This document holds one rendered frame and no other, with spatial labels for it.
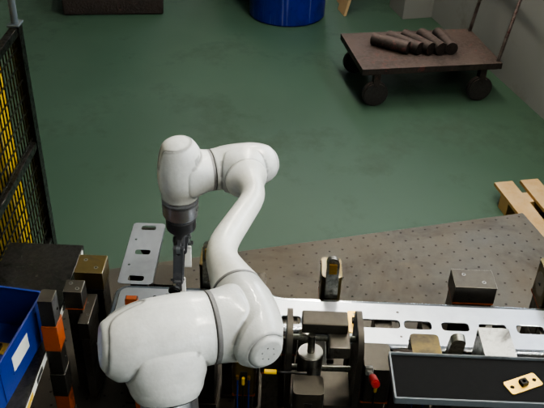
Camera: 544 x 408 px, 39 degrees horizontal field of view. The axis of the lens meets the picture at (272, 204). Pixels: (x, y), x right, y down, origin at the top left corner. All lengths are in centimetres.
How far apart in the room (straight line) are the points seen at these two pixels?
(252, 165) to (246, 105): 345
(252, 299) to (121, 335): 24
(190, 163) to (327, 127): 329
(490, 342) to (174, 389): 94
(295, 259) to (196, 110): 254
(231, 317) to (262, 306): 6
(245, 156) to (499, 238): 147
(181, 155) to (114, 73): 397
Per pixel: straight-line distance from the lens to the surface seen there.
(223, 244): 155
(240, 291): 139
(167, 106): 526
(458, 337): 201
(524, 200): 443
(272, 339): 134
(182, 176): 181
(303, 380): 188
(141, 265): 232
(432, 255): 291
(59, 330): 202
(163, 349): 132
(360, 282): 274
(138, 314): 133
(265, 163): 186
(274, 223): 414
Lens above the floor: 247
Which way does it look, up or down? 35 degrees down
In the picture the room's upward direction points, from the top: 2 degrees clockwise
